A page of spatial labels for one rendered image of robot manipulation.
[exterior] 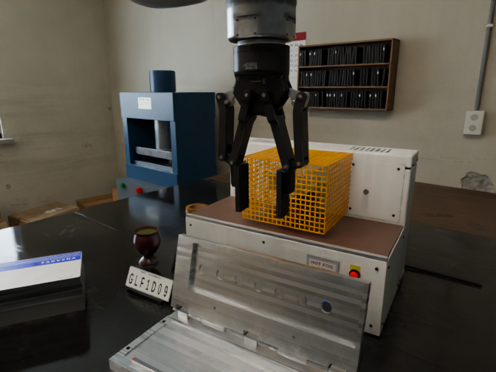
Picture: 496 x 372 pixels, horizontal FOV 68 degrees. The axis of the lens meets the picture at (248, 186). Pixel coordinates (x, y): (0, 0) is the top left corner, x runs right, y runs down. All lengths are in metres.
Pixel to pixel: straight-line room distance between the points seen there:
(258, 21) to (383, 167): 0.63
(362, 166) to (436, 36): 1.48
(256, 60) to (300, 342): 0.53
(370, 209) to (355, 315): 0.39
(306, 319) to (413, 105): 1.83
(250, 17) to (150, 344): 0.67
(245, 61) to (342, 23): 2.14
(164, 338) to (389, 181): 0.67
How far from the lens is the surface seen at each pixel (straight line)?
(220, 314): 0.85
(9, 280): 1.04
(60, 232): 1.61
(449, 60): 2.37
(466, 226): 1.75
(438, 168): 2.40
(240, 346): 0.83
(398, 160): 1.01
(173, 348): 0.85
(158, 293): 1.03
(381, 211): 1.04
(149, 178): 3.00
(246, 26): 0.48
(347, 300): 0.73
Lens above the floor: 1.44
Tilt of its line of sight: 15 degrees down
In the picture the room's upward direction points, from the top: straight up
